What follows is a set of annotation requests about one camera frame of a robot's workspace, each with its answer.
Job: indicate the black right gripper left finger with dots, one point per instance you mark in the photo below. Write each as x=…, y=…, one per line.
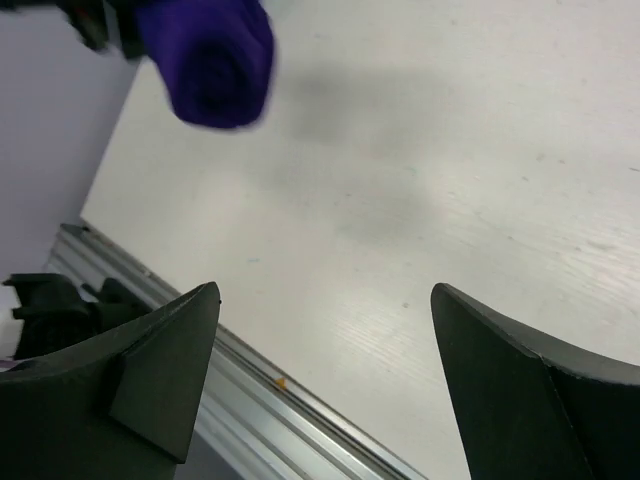
x=120, y=405

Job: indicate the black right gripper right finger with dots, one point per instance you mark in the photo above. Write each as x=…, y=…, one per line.
x=529, y=405

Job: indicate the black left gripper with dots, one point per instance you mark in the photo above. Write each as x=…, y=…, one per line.
x=100, y=24

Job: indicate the dark purple towel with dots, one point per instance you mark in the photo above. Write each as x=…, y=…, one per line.
x=215, y=58

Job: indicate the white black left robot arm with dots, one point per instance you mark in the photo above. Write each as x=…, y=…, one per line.
x=51, y=314

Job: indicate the aluminium mounting rail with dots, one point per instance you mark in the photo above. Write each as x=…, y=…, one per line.
x=260, y=422

